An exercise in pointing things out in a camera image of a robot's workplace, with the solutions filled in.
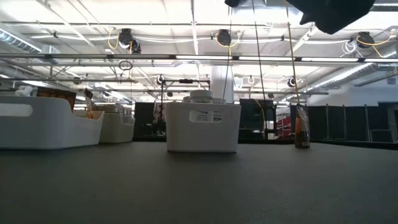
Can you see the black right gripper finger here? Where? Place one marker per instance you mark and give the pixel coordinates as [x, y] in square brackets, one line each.
[332, 15]

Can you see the orange brown seasoning packet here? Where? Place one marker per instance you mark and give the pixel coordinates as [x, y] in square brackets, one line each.
[89, 105]
[302, 130]
[57, 96]

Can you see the black partition fence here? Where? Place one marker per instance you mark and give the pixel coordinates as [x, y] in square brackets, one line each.
[348, 121]

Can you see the red shelf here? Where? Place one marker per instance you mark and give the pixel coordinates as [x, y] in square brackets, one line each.
[284, 127]

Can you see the white building column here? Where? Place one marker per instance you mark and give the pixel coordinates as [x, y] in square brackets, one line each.
[217, 84]

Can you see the white plastic bin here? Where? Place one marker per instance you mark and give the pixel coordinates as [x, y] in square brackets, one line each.
[46, 130]
[118, 130]
[180, 133]

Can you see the black stand frame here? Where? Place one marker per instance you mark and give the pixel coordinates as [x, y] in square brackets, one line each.
[186, 81]

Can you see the long light rail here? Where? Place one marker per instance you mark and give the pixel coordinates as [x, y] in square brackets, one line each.
[93, 56]

